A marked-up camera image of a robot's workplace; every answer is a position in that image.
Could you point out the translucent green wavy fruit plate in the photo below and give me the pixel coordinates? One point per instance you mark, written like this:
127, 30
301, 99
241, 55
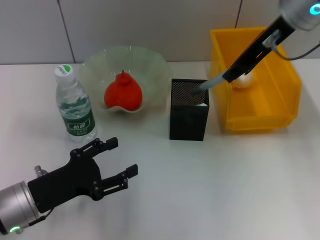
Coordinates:
150, 67

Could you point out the yellow plastic bin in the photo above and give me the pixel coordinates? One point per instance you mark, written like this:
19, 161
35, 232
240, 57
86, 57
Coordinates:
275, 100

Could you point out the white paper ball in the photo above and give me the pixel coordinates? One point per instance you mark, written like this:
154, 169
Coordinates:
243, 81

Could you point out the clear green-label water bottle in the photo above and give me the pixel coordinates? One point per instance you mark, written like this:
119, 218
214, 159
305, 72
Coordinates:
76, 110

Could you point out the black mesh pen holder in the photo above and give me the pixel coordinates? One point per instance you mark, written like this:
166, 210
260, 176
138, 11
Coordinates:
187, 125

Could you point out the red-orange toy orange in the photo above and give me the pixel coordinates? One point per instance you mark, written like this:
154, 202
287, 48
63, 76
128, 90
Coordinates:
123, 96

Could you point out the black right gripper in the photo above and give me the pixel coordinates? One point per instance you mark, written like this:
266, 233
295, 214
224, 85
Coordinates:
270, 37

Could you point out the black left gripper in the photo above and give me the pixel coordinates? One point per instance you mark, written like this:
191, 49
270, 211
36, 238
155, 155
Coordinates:
62, 185

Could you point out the grey glitter pen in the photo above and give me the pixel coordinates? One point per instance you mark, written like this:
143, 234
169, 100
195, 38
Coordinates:
210, 83

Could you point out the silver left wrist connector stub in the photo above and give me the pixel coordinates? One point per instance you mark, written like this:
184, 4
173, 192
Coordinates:
40, 171

